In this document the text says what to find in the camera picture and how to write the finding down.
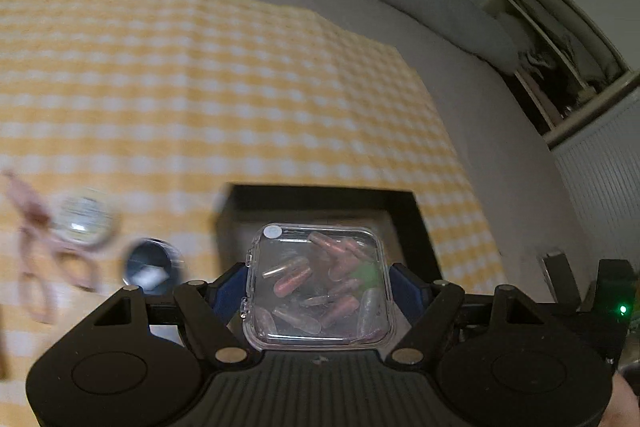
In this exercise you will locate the round white tape measure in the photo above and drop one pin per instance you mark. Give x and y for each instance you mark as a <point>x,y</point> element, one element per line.
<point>85,217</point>

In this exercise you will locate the round black tin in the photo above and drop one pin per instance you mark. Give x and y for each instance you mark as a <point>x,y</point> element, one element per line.
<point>145,262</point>

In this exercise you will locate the clear plastic box of nails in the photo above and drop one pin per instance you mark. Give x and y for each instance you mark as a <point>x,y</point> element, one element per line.
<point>320,287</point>

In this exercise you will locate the pink scissors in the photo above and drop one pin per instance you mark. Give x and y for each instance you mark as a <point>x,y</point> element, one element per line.
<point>37,219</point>

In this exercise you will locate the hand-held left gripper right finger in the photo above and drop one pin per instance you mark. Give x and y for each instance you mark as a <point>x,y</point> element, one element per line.
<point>406,292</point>

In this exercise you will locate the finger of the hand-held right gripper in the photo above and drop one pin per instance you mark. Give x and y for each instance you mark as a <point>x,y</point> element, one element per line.
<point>559,277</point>

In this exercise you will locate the black cardboard box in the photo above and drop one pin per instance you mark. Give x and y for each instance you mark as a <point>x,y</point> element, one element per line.
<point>325,197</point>

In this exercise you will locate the white open cabinet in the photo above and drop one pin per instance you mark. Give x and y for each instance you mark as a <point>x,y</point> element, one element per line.
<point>560,57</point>

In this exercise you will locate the person's right forearm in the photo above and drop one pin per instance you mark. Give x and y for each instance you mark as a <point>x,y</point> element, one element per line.
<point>627,402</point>

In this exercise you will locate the yellow checkered cloth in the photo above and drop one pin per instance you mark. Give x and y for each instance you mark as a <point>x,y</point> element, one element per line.
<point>200,82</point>

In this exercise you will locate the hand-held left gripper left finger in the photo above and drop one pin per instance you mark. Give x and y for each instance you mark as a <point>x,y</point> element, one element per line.
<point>227,293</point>

